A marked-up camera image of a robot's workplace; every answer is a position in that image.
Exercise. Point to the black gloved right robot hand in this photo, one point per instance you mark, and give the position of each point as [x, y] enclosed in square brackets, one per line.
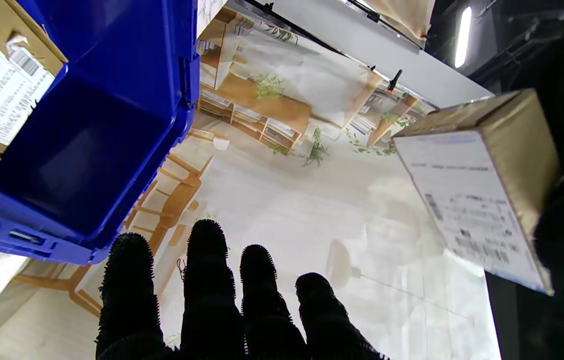
[207, 300]

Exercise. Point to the blue plastic turnover box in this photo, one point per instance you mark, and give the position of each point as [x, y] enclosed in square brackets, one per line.
[112, 150]

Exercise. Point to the printed room scene backdrop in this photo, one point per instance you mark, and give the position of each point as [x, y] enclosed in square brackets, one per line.
[311, 200]

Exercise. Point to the black clamp with orange tip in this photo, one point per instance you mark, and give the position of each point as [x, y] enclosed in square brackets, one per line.
[394, 80]

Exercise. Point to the ceiling light tube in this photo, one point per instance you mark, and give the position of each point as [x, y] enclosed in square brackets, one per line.
[463, 37]

